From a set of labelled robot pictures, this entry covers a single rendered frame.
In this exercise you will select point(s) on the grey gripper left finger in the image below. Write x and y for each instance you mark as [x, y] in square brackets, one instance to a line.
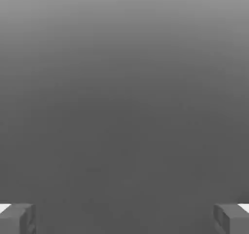
[15, 218]

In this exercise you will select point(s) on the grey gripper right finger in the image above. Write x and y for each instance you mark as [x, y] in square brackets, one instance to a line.
[233, 219]

